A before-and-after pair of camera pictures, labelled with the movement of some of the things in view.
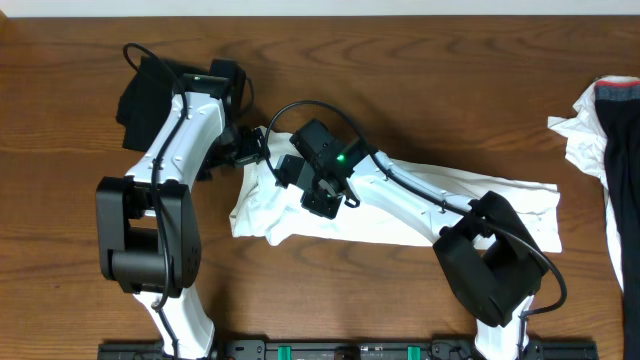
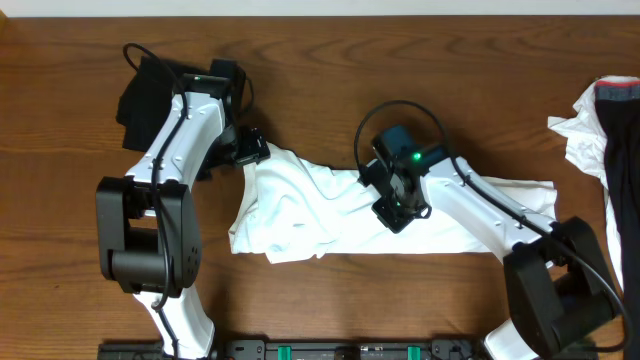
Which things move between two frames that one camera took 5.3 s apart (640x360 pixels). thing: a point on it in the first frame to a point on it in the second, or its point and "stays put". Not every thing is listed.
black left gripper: (254, 147) stays put
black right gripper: (311, 204) to (394, 223)
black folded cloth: (145, 100) stays put
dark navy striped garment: (619, 110) stays put
